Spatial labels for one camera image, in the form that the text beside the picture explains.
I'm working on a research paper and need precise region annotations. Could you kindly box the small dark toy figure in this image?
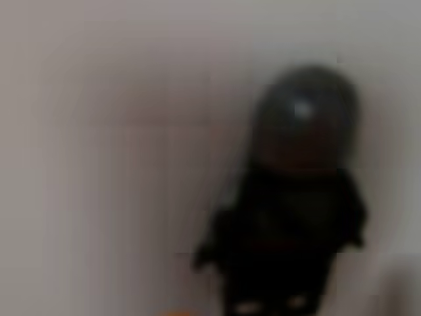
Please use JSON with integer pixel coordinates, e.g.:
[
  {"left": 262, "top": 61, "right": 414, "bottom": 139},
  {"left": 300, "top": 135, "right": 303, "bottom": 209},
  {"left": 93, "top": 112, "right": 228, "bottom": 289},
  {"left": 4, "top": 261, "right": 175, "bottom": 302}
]
[{"left": 191, "top": 63, "right": 370, "bottom": 316}]

